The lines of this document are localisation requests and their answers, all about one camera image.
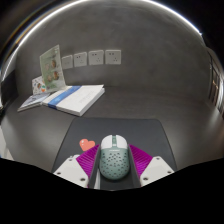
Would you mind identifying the black bag with strap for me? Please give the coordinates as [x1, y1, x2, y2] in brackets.
[0, 71, 19, 113]

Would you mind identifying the white book with blue band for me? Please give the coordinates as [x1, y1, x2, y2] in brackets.
[41, 84, 106, 118]

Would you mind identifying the green and white perforated mouse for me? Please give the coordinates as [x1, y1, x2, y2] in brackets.
[99, 134, 130, 181]

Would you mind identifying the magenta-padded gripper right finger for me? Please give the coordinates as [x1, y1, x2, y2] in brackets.
[128, 143, 175, 188]

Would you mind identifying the grey striped book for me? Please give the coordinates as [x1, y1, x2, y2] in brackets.
[17, 91, 52, 113]

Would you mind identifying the black mouse pad, red heart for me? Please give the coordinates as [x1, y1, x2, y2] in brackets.
[50, 117, 178, 174]

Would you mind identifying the green menu sign stand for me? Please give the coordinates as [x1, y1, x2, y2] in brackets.
[39, 44, 67, 93]

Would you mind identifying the small white sticker card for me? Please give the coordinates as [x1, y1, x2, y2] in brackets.
[31, 75, 47, 96]

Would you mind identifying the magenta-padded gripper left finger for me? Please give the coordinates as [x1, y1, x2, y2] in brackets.
[52, 144, 102, 189]

